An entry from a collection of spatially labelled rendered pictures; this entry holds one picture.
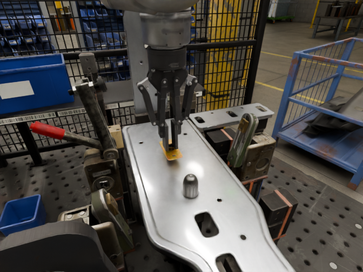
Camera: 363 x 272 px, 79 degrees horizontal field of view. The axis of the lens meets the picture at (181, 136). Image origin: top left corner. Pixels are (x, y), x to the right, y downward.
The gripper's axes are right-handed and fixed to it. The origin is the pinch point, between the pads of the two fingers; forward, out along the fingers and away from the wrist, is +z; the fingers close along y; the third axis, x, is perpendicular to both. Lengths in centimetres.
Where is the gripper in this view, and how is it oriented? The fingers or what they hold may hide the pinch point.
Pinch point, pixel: (169, 135)
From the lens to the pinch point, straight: 52.7
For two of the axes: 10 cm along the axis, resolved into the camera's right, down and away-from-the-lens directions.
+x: -3.4, -5.1, 7.9
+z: 0.0, 8.4, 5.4
